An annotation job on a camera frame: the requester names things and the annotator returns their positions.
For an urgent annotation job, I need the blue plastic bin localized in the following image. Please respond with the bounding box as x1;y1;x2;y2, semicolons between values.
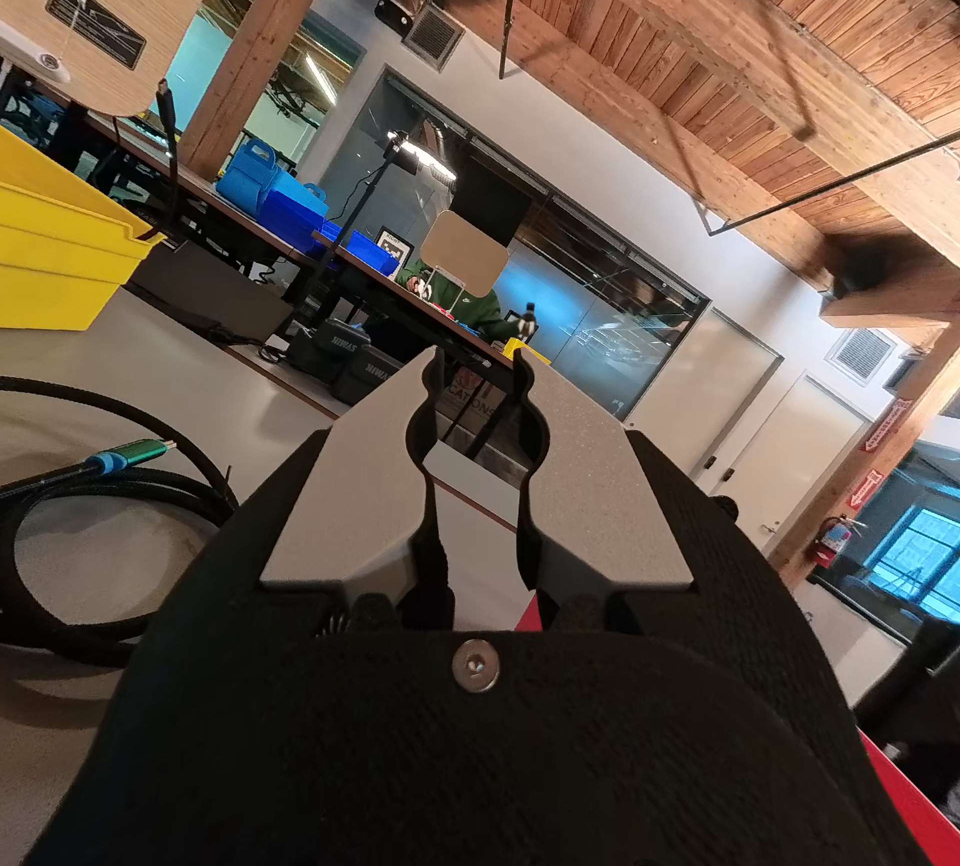
313;223;401;278
261;168;331;253

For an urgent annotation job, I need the light blue tote caddy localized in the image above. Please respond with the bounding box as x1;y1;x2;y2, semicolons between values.
214;137;280;212

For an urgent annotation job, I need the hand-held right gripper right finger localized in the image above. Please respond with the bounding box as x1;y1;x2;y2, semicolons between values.
514;347;696;604

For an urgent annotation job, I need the yellow plastic bin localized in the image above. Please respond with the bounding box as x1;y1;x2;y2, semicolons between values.
0;125;166;332

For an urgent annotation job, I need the printed cardboard box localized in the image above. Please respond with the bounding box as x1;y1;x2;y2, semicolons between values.
441;365;520;441

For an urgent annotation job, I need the dark grey box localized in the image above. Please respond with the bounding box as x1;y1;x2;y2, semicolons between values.
123;239;295;345

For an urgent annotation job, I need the black hard case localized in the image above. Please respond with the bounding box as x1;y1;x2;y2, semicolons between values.
287;320;374;388
332;343;410;407

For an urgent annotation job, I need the white single door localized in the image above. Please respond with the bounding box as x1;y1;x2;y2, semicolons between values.
622;307;786;432

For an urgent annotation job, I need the red fire extinguisher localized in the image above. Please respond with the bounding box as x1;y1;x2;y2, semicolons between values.
812;513;869;570

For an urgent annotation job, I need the white double door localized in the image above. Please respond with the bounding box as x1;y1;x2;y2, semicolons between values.
690;371;876;553

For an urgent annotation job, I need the wooden office table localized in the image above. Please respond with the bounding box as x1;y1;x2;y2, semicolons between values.
82;108;331;282
311;230;519;462

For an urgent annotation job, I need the framed marker tag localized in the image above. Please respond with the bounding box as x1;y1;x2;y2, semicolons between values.
372;226;416;279

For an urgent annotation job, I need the grey wall vent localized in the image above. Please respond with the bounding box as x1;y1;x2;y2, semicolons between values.
823;326;899;388
401;2;468;73

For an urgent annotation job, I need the black braided hdmi cable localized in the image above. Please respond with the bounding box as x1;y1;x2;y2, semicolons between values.
0;375;241;666

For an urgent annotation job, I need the red plastic bin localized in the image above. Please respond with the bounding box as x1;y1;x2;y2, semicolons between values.
513;592;960;866

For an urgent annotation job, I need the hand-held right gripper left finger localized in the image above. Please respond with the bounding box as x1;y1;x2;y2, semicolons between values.
258;345;456;630

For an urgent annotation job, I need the black wall screen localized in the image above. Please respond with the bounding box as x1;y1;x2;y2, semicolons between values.
448;155;535;246

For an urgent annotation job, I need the black tripod light stand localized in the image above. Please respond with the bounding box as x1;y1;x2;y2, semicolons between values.
300;129;423;330

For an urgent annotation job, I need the red wall sign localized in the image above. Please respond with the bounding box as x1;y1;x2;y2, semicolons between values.
846;467;888;512
857;395;914;456

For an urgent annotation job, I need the wooden post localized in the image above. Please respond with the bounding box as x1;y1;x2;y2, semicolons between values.
176;0;370;182
766;344;960;585

